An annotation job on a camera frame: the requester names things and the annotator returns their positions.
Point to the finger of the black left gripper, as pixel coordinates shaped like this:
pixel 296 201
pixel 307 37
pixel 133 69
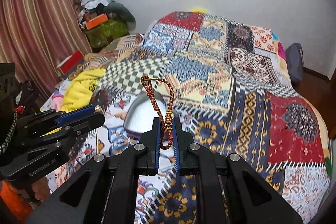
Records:
pixel 76 112
pixel 73 125

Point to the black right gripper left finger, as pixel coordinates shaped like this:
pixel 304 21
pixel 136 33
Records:
pixel 104 190

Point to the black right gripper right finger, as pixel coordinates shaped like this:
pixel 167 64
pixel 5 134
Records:
pixel 228 189

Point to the left hand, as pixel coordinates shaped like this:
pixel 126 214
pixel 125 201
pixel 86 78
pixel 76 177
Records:
pixel 41 189

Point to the yellow cartoon blanket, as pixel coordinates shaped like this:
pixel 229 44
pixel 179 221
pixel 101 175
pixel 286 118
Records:
pixel 80 90

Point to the red book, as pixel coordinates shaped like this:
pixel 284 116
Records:
pixel 70 63

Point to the striped brown pillow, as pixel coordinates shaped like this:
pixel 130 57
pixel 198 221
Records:
pixel 113 52

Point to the green storage box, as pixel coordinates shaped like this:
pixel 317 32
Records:
pixel 102 35

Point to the orange box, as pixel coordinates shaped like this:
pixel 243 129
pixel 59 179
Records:
pixel 92 23

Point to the striped pink curtain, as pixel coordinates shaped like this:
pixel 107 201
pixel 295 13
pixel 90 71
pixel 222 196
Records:
pixel 37 35

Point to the pile of clothes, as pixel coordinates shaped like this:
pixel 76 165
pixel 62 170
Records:
pixel 110 7

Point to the dark blue bag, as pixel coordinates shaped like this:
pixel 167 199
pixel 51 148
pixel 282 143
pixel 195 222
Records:
pixel 294 61

